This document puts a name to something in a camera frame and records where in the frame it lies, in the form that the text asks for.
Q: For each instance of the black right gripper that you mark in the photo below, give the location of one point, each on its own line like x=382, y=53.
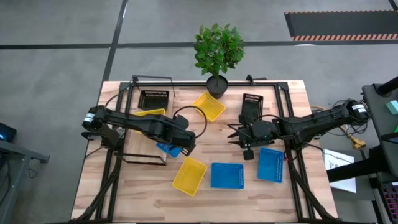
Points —
x=261, y=132

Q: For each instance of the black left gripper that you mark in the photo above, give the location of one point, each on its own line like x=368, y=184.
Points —
x=183, y=138

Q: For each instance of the blue plastic basket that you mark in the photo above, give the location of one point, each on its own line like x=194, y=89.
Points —
x=227, y=175
x=169, y=151
x=270, y=165

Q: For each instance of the yellow plastic basket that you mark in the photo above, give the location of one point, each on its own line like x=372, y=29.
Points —
x=189, y=176
x=152, y=112
x=209, y=107

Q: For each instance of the black plastic basket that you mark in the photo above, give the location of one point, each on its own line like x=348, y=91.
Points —
x=154, y=100
x=252, y=107

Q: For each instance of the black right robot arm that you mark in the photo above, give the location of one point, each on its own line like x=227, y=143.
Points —
x=311, y=123

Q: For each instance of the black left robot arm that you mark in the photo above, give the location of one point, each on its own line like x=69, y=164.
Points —
x=140, y=123

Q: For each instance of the black plant pot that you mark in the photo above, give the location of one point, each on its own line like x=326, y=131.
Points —
x=217, y=88

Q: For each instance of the green leafy artificial plant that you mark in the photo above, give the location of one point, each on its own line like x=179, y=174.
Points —
x=217, y=49

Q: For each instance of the white paper sheet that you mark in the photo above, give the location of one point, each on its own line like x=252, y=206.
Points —
x=340, y=168

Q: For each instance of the black hazard-striped floor ramp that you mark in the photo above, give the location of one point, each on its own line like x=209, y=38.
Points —
x=342, y=25

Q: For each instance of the teal box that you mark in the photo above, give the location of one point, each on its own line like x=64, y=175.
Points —
x=392, y=107

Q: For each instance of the keyboard with pink lights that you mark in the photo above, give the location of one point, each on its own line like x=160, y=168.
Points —
x=390, y=199

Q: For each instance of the gray metal desk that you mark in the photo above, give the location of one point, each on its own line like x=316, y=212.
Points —
x=15, y=158

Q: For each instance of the black device with blue light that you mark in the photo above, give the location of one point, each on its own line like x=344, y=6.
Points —
x=7, y=132

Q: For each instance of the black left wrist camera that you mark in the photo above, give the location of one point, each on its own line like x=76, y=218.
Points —
x=182, y=122

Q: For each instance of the black clamp mount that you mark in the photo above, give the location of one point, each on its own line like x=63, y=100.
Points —
x=256, y=77

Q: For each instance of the black aluminium rig frame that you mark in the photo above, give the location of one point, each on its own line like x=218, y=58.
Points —
x=186, y=84

